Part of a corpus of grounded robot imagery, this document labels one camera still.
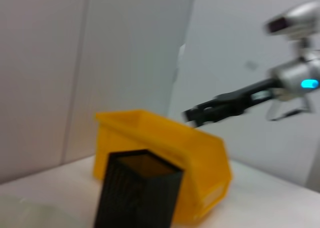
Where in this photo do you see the right gripper cable with plug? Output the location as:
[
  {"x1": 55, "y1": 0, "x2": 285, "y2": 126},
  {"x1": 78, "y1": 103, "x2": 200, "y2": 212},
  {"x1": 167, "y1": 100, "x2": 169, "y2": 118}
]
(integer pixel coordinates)
[{"x1": 266, "y1": 98, "x2": 317, "y2": 121}]

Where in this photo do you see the yellow plastic bin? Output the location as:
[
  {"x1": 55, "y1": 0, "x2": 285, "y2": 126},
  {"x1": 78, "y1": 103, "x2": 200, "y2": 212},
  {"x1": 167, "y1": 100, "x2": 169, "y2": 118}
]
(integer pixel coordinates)
[{"x1": 92, "y1": 109, "x2": 235, "y2": 225}]

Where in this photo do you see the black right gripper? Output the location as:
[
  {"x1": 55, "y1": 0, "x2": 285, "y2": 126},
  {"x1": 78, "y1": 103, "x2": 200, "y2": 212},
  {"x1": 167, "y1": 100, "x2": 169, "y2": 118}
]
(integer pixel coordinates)
[{"x1": 183, "y1": 78, "x2": 278, "y2": 125}]

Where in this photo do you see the black mesh pen holder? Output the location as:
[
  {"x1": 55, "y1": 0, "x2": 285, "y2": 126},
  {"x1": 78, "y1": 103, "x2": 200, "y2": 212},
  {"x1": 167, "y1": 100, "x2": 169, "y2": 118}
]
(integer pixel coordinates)
[{"x1": 93, "y1": 149, "x2": 185, "y2": 228}]

